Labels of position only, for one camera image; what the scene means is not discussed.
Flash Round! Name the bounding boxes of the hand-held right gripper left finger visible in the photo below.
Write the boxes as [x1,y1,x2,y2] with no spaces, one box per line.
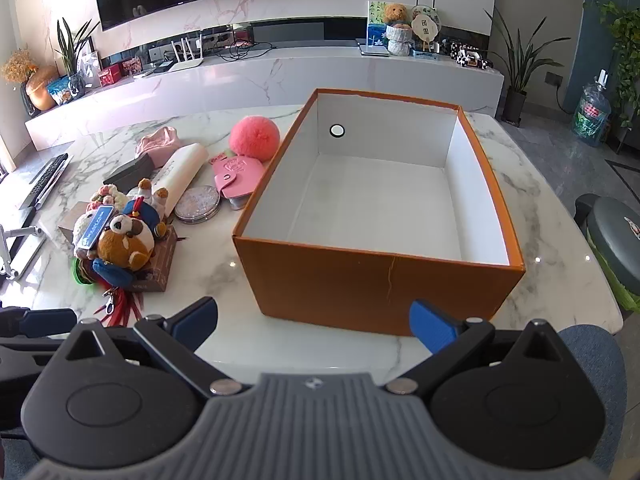
[52,296,251,400]

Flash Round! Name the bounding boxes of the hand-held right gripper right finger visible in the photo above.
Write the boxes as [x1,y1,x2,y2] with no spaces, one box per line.
[385,299,564,396]

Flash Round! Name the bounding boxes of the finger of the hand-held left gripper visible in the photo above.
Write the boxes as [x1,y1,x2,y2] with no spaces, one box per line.
[0,304,78,341]

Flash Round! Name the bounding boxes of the brown printed box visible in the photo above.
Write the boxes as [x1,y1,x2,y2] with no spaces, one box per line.
[120,225,178,293]

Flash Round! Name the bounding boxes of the orange cardboard box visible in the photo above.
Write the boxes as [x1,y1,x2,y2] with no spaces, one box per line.
[232,88,526,337]

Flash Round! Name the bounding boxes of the round glitter compact mirror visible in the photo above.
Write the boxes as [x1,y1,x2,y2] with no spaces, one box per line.
[174,185,220,223]

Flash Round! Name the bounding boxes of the white cream tube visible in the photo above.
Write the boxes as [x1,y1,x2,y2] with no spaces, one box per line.
[150,142,210,216]

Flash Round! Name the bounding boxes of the pink leather card holder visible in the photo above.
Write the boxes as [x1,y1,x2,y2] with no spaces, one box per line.
[212,155,268,201]

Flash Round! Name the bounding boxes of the black gift box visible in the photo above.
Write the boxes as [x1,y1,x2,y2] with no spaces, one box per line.
[102,152,156,186]

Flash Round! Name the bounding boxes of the pink mini backpack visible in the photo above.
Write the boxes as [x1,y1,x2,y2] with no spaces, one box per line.
[135,127,183,167]

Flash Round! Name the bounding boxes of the white marble desktop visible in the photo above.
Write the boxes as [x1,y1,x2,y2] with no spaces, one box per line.
[0,105,626,386]

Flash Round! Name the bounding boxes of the colourful feather shuttlecock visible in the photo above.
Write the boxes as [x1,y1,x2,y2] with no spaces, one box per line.
[95,282,148,330]

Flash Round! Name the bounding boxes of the white plush with blue tag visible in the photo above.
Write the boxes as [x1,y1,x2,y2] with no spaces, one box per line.
[72,205,118,258]

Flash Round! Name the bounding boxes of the blue hat plush doll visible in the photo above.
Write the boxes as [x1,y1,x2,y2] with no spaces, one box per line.
[124,195,168,238]

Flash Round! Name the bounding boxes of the plush flower bouquet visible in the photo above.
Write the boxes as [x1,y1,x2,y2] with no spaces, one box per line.
[86,184,132,213]

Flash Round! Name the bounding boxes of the black remote control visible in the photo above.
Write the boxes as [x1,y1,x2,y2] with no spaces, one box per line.
[17,152,71,211]

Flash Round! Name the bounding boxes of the blue fabric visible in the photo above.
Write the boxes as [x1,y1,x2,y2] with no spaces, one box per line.
[555,324,628,480]

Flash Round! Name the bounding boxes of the pink fluffy plush ball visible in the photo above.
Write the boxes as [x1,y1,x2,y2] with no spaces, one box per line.
[229,116,282,162]

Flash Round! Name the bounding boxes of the grey round stool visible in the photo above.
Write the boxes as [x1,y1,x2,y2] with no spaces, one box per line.
[575,192,640,311]

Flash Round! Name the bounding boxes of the orange vase with dried flowers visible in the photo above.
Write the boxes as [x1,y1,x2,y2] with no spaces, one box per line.
[0,47,60,111]

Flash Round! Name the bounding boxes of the blue snack packet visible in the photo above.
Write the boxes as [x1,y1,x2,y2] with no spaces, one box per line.
[47,77,81,106]

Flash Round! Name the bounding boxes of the white router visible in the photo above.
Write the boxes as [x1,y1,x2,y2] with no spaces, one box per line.
[155,35,205,72]

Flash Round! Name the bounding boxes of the blue water bottle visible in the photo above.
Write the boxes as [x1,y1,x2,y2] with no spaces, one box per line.
[571,72,613,148]

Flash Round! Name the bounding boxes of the leafy plant in glass vase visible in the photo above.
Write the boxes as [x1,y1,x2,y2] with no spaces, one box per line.
[52,17,101,98]

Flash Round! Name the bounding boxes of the white marble tv cabinet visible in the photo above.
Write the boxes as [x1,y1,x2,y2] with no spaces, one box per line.
[24,42,505,151]

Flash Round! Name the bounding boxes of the black white cow figures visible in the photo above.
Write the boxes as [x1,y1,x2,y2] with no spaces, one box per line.
[447,40,493,70]

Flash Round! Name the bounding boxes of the potted plant in dark pot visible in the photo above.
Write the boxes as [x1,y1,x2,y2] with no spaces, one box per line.
[482,7,571,123]

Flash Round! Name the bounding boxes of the teddy bear in knitted pot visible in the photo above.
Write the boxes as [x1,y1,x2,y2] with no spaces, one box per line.
[382,3,413,57]

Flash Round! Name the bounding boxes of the cream round fan on stand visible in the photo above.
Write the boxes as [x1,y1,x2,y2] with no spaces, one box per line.
[411,14,435,52]

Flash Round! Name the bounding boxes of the blue green painting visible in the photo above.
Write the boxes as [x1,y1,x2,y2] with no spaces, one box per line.
[366,0,396,53]

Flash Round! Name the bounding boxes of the round painted fan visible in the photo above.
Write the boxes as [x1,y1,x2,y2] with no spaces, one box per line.
[411,4,443,31]

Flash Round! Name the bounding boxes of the green climbing plant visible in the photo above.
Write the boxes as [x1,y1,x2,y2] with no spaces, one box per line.
[597,0,640,128]

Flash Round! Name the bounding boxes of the brown bear plush keychain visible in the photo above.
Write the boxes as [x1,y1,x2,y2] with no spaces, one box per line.
[95,214,156,271]

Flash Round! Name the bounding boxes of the black cables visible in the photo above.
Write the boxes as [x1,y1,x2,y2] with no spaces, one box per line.
[212,40,276,59]

